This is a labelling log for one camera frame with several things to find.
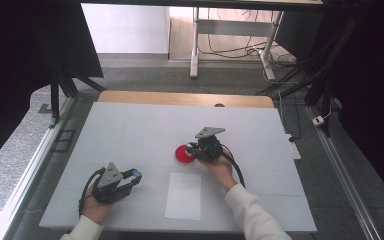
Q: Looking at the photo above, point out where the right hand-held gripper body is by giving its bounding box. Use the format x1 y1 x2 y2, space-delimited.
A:
193 126 227 163

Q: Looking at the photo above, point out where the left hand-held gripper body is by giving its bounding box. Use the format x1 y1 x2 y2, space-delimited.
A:
90 162 135 205

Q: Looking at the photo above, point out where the red round ink pad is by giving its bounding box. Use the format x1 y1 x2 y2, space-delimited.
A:
174 144 197 165

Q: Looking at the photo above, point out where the person's left hand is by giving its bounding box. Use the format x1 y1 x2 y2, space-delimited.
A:
81 195 115 225

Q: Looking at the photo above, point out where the person's right hand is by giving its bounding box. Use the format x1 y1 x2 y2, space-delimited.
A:
197 150 238 193

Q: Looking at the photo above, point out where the white paper sheet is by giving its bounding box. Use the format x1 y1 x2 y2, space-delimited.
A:
164 171 203 221

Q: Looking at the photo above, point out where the white table board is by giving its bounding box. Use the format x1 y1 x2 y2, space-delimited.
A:
39 101 318 233

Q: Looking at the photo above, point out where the wooden table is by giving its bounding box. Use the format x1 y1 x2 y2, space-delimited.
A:
97 90 275 109

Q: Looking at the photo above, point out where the white power strip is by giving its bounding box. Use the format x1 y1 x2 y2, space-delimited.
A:
284 133 302 161

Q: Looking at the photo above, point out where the black metal stand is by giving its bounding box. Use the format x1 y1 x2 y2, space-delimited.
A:
37 71 108 130

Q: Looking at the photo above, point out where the dark grey panel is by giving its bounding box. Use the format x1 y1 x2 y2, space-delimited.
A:
274 11 325 62

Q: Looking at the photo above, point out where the black curtain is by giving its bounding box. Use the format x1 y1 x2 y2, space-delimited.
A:
0 0 105 178
323 0 384 210

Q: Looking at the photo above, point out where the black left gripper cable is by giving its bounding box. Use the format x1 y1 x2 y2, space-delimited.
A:
77 167 107 218

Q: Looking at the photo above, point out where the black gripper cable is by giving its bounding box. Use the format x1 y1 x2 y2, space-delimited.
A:
77 167 107 218
220 143 247 189

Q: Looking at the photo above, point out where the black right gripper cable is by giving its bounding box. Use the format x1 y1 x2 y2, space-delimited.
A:
220 143 247 189

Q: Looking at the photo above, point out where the aluminium floor rail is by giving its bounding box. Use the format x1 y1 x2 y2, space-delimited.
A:
0 96 77 240
304 105 384 240

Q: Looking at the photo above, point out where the black power strip cable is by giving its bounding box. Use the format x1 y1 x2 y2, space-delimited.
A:
277 89 303 143

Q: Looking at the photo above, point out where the tangle of black cables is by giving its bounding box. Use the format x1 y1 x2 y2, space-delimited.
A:
197 8 298 69

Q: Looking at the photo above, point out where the black stand with cables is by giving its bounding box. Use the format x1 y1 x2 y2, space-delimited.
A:
255 0 374 138

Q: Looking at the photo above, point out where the white desk frame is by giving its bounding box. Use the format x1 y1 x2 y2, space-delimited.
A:
189 6 285 82

